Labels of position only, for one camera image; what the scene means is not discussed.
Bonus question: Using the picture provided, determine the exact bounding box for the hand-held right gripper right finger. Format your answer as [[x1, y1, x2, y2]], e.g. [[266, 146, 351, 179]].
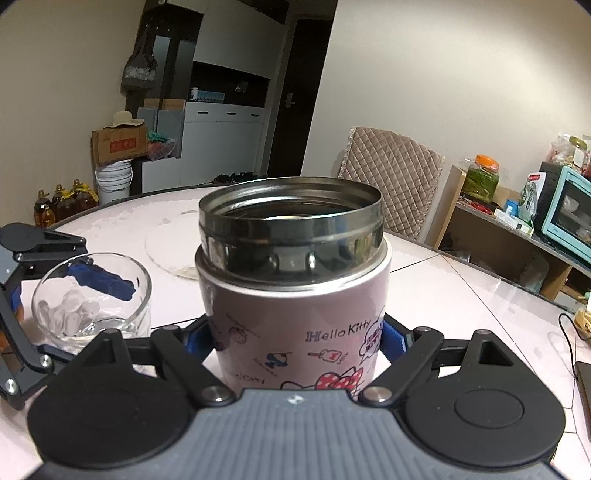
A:
[[359, 314, 532, 409]]

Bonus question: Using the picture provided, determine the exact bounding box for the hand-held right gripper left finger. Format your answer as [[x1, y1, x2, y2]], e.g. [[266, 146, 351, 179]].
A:
[[60, 316, 235, 409]]

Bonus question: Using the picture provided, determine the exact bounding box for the pickle jar with orange lid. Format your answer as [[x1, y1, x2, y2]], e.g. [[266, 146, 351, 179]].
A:
[[462, 154, 502, 205]]

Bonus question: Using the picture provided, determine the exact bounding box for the straw hat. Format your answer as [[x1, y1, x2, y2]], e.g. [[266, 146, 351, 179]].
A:
[[104, 111, 147, 131]]

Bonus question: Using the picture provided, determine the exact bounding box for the bag of colourful things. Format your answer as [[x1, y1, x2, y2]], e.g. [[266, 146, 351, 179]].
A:
[[148, 131, 177, 162]]

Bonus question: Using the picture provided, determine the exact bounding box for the white and green snack bag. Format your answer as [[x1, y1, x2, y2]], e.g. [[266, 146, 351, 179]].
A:
[[519, 171, 548, 228]]

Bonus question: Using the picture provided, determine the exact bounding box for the clear dimpled glass cup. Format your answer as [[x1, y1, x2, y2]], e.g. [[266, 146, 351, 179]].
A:
[[31, 252, 153, 356]]

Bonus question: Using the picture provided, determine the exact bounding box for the hanging grey bag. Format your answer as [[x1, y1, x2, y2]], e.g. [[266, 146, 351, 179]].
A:
[[121, 27, 160, 91]]

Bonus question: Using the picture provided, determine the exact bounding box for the white and black cabinet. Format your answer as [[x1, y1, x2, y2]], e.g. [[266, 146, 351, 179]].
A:
[[129, 0, 338, 195]]

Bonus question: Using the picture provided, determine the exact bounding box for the black smartphone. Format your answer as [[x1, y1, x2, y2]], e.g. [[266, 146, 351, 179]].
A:
[[575, 360, 591, 440]]

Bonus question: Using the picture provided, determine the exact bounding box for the short jar with red contents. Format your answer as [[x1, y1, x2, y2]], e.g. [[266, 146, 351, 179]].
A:
[[570, 136, 591, 178]]

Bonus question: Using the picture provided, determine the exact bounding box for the pink cartoon print thermos bottle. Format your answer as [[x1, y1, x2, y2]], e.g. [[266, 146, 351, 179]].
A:
[[194, 175, 393, 400]]

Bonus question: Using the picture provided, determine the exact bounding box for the grey flat box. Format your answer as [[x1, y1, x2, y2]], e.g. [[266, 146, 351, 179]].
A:
[[137, 98, 185, 160]]

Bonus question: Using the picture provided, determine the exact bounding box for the cardboard box with red print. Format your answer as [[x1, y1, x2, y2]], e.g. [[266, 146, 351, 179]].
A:
[[91, 126, 149, 168]]

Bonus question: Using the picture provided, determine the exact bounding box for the wooden sideboard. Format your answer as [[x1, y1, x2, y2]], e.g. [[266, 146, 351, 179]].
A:
[[434, 165, 591, 306]]

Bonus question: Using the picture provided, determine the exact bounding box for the teal toaster oven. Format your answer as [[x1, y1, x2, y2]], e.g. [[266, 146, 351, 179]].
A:
[[538, 161, 591, 265]]

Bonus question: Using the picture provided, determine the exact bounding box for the round clear glass plate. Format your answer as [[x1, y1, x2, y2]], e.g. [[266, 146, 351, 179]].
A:
[[144, 205, 204, 280]]

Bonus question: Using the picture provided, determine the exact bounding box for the black charging cable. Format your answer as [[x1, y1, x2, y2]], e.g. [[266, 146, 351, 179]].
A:
[[558, 311, 591, 370]]

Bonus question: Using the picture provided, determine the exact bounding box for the chair with quilted beige cover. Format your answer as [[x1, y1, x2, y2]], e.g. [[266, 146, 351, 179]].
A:
[[337, 126, 448, 241]]

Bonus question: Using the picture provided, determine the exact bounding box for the flat white box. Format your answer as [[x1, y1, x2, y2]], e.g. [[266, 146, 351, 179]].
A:
[[493, 208, 535, 237]]

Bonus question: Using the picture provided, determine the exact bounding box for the dark door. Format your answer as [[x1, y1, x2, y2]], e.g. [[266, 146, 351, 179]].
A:
[[265, 18, 334, 179]]

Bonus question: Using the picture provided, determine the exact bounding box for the row of small blue boxes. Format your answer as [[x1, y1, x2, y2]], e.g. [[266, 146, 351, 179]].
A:
[[188, 88, 227, 103]]

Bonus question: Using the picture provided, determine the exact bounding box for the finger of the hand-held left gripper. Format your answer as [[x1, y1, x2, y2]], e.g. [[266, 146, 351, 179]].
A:
[[0, 268, 56, 411], [0, 223, 137, 301]]

